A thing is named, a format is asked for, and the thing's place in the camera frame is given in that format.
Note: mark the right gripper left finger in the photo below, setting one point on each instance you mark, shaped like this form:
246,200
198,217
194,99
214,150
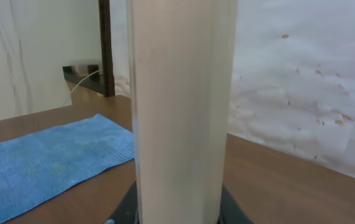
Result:
127,208

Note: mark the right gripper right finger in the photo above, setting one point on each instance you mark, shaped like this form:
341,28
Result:
228,211

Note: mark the white pipette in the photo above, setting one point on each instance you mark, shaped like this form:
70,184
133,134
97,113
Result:
180,109

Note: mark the blue cloth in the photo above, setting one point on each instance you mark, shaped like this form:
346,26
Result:
40,161

